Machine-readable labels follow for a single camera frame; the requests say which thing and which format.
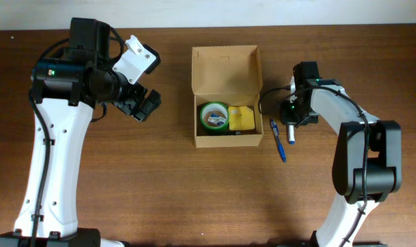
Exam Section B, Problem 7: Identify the blue white marker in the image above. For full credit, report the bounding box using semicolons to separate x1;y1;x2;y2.
287;125;295;145

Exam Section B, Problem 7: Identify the blue ballpoint pen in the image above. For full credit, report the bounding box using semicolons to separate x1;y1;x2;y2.
269;119;286;163

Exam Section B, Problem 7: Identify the yellow sticky note pad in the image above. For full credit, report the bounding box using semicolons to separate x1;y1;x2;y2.
228;106;255;131

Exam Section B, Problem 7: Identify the green tape roll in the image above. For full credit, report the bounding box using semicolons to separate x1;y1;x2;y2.
199;102;229;132

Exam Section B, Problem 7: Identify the blue white staples box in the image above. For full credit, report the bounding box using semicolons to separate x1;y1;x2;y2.
208;113;226;126

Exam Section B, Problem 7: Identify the red black stapler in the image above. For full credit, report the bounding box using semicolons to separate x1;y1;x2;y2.
201;130;258;136

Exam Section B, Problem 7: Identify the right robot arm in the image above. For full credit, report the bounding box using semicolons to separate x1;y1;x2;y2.
280;61;402;247

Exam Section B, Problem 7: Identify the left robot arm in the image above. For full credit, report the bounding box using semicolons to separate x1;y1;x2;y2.
0;18;161;247

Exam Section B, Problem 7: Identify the brown cardboard box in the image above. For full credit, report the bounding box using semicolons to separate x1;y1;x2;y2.
191;45;264;148

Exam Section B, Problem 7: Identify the left black cable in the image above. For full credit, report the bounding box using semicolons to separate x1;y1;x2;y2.
27;25;126;247

